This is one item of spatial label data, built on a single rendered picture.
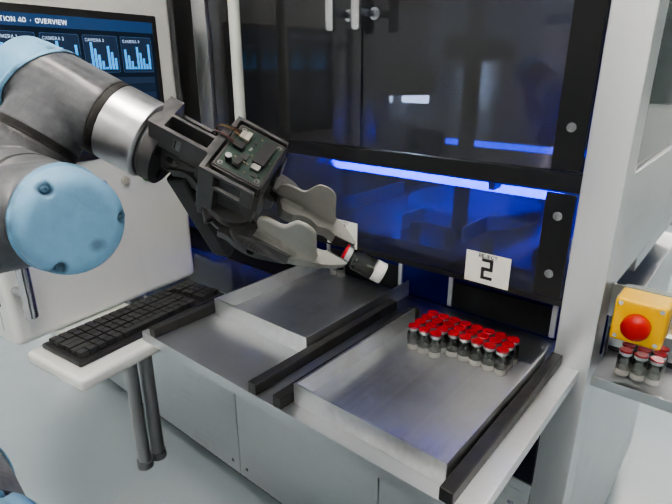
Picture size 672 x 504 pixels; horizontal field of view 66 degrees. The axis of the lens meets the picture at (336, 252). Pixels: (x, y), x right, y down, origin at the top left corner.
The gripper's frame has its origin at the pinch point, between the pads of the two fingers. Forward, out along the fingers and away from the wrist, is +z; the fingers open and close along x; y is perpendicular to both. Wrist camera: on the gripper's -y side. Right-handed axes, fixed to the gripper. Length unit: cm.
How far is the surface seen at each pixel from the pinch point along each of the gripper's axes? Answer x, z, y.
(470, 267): 32, 24, -31
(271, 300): 21, -6, -61
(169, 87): 58, -55, -57
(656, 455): 66, 145, -121
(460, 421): 1.3, 28.1, -26.2
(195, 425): 7, -12, -153
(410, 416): -0.5, 21.6, -28.9
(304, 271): 35, -3, -67
